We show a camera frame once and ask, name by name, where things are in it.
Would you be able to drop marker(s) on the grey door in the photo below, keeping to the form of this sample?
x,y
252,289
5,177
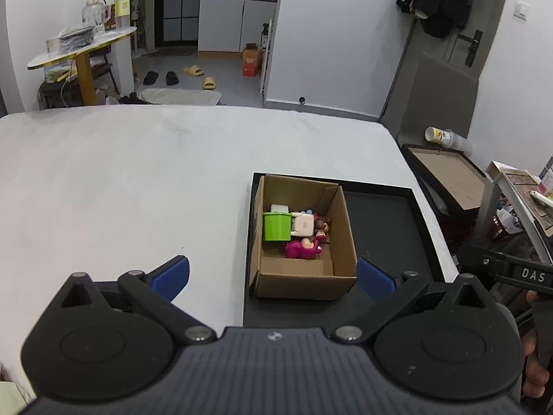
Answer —
x,y
488,8

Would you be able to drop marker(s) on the metal shelf rack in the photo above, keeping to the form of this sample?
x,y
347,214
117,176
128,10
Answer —
x,y
488,207

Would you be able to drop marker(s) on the brown toy figure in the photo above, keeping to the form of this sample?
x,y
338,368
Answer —
x,y
323,224

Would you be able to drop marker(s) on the paper cup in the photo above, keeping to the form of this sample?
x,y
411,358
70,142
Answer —
x,y
443,136

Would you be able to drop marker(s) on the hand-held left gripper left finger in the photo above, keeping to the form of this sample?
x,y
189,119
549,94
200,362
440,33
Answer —
x,y
173,277

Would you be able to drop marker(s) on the brown cardboard box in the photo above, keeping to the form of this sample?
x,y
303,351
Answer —
x,y
341,233

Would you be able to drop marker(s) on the pale purple wall charger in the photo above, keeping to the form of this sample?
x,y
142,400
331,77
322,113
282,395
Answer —
x,y
303,224

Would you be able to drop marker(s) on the white cabinet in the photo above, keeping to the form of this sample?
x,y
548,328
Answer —
x,y
237,24

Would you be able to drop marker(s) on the green toy block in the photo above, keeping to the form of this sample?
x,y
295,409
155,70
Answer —
x,y
275,227

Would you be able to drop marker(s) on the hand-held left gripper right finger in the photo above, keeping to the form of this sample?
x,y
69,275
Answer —
x,y
375,279

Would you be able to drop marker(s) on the black framed glass door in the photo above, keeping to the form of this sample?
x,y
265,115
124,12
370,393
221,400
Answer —
x,y
179,8

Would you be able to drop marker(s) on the brown patterned board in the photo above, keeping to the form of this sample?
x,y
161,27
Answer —
x,y
525,194

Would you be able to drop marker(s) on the grey floor mat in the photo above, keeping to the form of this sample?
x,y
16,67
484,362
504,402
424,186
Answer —
x,y
181,96

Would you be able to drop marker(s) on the round table with wooden leg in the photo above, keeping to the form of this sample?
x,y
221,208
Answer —
x,y
82,49

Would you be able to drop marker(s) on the glass jar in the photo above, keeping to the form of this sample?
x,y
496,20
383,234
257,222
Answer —
x,y
93,13

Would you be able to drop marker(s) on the black shallow tray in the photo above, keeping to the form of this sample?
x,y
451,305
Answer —
x,y
389,224

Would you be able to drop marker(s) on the pink toy figure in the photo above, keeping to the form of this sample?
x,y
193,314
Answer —
x,y
302,249

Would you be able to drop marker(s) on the person's right hand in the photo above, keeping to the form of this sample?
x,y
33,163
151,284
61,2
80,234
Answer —
x,y
538,371

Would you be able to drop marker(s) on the white light switch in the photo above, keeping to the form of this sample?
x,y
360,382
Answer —
x,y
522,11

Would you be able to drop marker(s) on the orange cardboard box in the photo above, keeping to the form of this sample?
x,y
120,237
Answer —
x,y
250,60

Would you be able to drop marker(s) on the black frame with brown backing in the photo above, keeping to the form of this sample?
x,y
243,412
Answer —
x,y
449,177

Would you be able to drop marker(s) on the bagged stack of plates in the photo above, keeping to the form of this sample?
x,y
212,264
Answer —
x,y
77,35

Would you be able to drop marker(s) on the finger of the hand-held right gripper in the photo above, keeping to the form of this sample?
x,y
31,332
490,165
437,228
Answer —
x,y
484,257

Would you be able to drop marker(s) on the black slipper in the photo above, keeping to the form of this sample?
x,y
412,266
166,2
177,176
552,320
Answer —
x,y
151,78
172,78

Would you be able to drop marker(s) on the grey board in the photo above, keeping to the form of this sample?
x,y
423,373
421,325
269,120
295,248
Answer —
x,y
440,95

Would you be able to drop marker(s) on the yellow slipper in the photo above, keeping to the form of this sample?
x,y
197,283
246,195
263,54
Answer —
x,y
209,83
193,70

